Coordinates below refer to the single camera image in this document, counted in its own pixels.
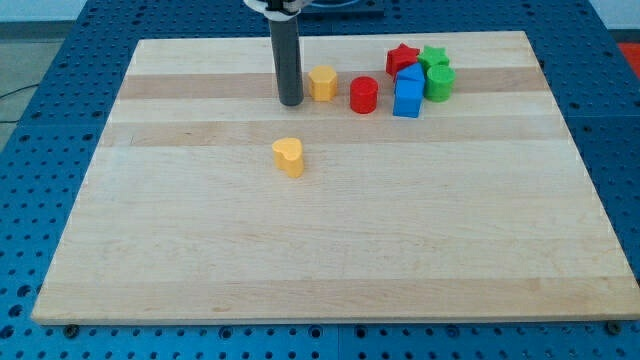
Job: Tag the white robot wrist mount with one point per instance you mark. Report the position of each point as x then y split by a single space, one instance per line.
278 10

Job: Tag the red star block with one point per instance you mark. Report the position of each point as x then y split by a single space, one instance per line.
400 58

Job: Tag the green star block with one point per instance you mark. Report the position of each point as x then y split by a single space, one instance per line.
432 56

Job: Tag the red cylinder block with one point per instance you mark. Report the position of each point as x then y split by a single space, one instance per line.
363 94

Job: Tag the yellow hexagon block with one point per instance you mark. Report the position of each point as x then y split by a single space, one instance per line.
323 83

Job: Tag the blue pentagon block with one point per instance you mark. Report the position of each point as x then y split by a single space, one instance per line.
412 72

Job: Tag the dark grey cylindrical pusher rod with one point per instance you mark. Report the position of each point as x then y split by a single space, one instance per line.
287 60

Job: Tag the yellow heart block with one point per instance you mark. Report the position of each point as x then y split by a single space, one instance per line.
288 156

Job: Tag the light wooden board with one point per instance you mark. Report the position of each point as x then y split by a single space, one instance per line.
478 210

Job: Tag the blue cube block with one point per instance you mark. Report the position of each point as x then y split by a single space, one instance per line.
408 96

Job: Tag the green cylinder block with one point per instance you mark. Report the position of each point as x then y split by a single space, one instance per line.
439 83

